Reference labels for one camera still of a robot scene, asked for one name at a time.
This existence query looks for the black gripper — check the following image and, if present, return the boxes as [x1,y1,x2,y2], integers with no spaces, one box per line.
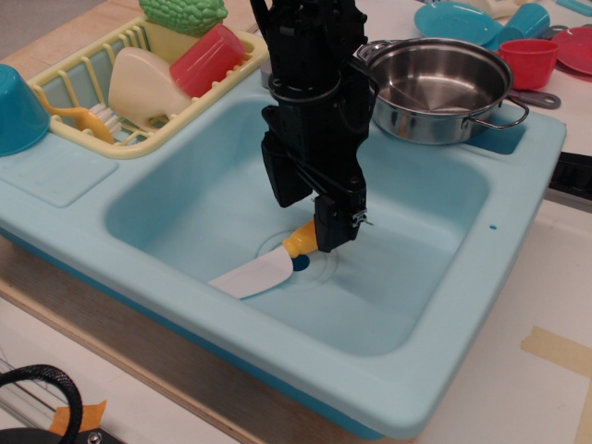
[261,68,374,253]

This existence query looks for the yellow handled toy knife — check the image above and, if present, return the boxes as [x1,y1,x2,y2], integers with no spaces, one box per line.
[208,219,318,299]

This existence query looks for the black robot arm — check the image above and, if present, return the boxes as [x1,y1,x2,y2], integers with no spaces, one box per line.
[251,1,378,253]

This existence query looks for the stainless steel pot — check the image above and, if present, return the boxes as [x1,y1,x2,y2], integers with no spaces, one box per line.
[357,38,530,145]

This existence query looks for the grey toy faucet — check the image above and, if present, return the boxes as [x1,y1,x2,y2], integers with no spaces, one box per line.
[260,59,273,90]

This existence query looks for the light blue toy sink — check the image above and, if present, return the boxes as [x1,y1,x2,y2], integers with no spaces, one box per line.
[1,78,566,438]

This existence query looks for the red plastic cup in rack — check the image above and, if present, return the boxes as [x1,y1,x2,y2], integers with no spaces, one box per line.
[169,24,246,97]

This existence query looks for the cream plastic pitcher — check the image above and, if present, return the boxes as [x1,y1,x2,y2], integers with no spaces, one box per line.
[108,47,192,131]

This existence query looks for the teal plastic plate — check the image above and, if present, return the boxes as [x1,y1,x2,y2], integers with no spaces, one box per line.
[413,1,502,45]

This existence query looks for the green bumpy toy vegetable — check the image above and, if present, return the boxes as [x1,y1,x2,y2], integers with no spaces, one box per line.
[139,0,228,37]

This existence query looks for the yellow dish drying rack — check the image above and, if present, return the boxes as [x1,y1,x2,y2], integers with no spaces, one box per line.
[27,16,268,159]

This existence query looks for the orange dish brush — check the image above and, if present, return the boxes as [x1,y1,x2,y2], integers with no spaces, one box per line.
[33,87,121,144]

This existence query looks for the red plastic cup on table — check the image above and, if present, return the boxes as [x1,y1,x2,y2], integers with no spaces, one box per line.
[497,39,559,91]

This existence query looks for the cream toy item top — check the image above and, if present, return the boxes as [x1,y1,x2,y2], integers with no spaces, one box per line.
[466,0,528,19]

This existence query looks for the teal plastic cup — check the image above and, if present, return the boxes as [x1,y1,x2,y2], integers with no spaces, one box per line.
[485,1,550,50]

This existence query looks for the beige masking tape strip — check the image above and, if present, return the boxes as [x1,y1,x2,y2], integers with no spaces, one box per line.
[521,326,591,444]

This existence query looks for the teal plastic bowl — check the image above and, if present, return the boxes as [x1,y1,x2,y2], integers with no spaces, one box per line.
[1,64,50,157]

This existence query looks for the red plastic plate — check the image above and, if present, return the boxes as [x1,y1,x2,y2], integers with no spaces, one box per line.
[551,27,592,75]

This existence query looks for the orange tape piece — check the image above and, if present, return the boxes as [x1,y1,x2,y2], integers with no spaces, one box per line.
[48,400,107,436]

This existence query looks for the grey utensil handle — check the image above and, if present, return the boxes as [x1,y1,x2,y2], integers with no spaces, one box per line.
[510,90,561,110]

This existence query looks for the black rail at right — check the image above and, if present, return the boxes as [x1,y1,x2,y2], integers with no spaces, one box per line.
[549,152,592,201]

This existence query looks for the black braided cable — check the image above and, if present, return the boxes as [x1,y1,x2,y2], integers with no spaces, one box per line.
[0,364,84,440]

